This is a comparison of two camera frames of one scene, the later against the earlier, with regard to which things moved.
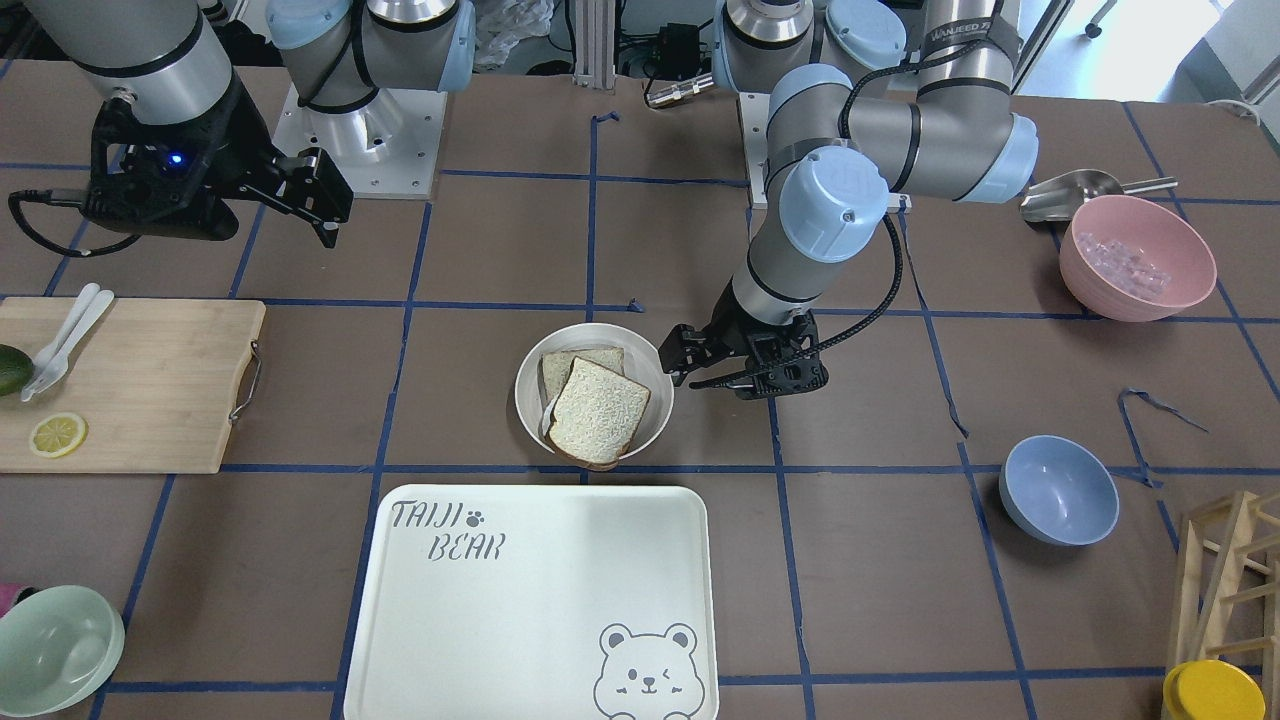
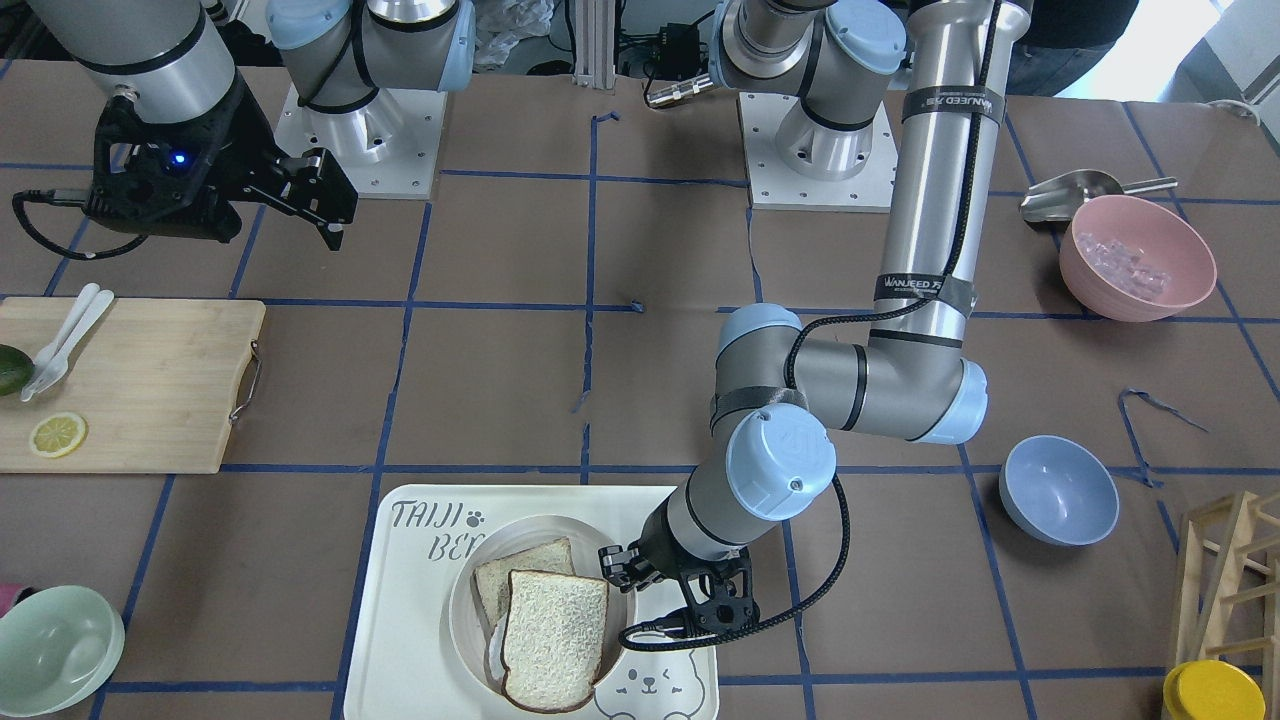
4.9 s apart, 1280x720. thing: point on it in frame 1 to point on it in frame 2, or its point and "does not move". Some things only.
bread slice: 556,364 to 493,580
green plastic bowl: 58,648 does not move
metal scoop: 1059,196 does not move
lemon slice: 58,435 does not move
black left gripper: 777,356 to 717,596
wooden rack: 1227,589 does not move
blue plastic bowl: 1056,491 does not move
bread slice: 596,415 to 553,636
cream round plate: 644,363 to 469,623
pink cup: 11,594 does not move
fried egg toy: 547,416 to 496,668
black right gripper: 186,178 does not move
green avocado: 16,369 does not move
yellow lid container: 1210,689 does not move
